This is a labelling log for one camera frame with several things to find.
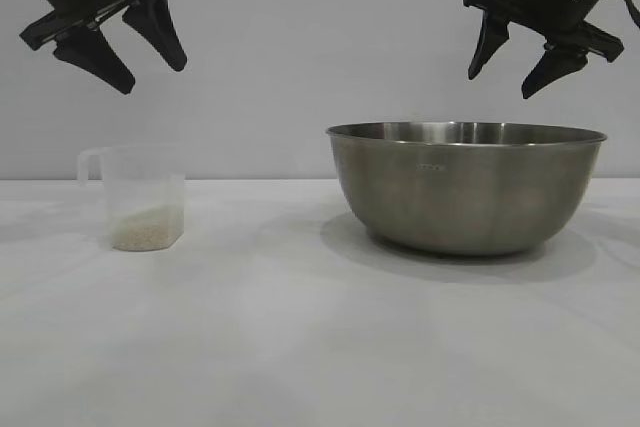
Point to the white rice grains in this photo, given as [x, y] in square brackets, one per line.
[145, 232]

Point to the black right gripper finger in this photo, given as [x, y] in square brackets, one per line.
[552, 69]
[490, 42]

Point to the translucent plastic measuring cup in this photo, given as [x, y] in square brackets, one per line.
[145, 182]

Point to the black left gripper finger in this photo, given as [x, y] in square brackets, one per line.
[102, 59]
[160, 27]

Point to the stainless steel mixing bowl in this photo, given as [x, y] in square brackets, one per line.
[465, 197]

